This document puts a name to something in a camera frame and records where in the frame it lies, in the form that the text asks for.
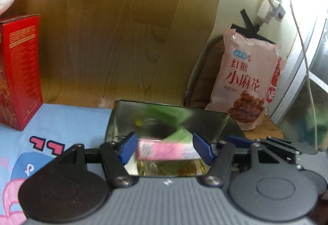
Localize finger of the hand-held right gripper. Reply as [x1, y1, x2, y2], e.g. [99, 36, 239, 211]
[227, 135, 317, 163]

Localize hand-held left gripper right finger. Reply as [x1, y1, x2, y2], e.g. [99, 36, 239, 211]
[193, 132, 282, 187]

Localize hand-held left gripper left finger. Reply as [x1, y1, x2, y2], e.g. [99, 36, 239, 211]
[49, 131, 139, 188]

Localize dark metal tin box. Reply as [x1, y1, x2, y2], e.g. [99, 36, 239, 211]
[106, 99, 248, 177]

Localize pink snack box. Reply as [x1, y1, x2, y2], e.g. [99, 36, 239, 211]
[135, 139, 202, 161]

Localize green snack packet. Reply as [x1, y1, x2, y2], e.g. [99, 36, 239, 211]
[164, 129, 194, 145]

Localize pile of yellow snack packets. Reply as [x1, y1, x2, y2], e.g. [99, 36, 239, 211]
[137, 160, 207, 177]

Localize brown seat cushion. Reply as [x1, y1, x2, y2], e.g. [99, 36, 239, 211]
[183, 35, 284, 140]

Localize blue printed bed sheet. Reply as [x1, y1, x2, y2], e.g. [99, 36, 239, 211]
[0, 103, 116, 223]

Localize pink snack bag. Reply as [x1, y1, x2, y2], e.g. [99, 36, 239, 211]
[206, 28, 286, 131]

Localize black tape strips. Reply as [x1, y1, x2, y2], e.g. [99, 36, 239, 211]
[231, 9, 276, 43]

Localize wood grain board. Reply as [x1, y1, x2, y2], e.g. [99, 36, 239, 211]
[8, 0, 230, 110]

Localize red gift box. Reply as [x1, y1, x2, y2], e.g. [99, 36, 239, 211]
[0, 14, 43, 131]

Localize aluminium window frame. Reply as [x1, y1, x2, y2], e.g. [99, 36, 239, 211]
[270, 12, 328, 149]

